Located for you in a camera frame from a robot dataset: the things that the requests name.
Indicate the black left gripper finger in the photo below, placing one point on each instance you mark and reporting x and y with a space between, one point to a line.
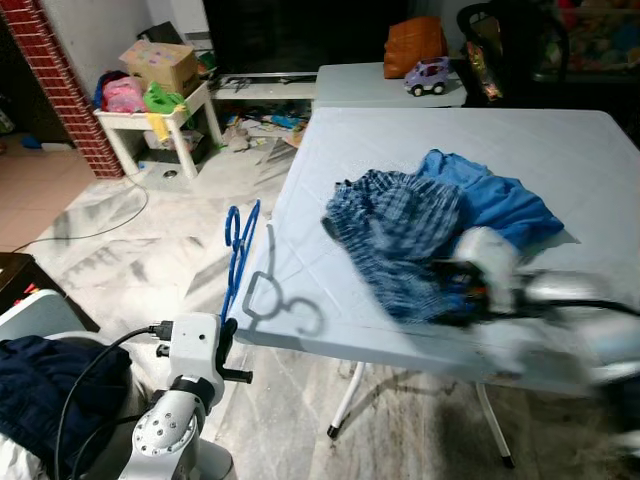
228 335

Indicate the blue plastic hanger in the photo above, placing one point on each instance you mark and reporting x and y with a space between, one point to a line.
240 262

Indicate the blue plaid shirt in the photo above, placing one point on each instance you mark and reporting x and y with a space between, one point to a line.
400 230

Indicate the navy blue garment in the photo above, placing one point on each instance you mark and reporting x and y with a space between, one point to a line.
50 390

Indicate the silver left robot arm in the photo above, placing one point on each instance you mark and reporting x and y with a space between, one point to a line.
165 430

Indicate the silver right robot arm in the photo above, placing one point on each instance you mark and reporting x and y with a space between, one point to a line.
570 300

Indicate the blue crumpled shirt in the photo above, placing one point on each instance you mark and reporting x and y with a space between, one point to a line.
500 205

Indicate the white plastic folding table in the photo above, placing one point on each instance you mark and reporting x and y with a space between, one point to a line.
520 150

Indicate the dark wooden low table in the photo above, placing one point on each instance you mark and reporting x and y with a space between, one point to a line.
30 280

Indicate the purple toy car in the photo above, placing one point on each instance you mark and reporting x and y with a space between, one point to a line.
428 78

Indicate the small white plastic table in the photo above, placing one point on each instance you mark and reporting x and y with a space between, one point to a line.
370 85

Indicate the white wooden side table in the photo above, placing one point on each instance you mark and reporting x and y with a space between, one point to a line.
130 118

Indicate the green plastic toy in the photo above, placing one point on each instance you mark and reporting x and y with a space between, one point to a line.
162 100

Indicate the orange bag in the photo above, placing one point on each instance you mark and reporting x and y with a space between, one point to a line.
412 45

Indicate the pink bag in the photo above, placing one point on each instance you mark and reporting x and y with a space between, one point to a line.
122 95

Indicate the black plastic chair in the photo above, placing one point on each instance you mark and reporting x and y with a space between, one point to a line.
530 40

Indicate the cardboard box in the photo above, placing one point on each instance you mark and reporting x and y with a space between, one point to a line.
160 65

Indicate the red brick pillar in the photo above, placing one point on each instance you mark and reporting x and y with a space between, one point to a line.
60 90

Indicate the black television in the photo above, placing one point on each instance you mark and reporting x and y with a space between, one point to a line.
300 35

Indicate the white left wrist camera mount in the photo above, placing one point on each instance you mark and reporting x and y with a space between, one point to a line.
192 345

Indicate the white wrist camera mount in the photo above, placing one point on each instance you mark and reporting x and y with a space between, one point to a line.
192 345
490 260

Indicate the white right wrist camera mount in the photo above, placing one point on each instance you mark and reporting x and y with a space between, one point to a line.
490 260

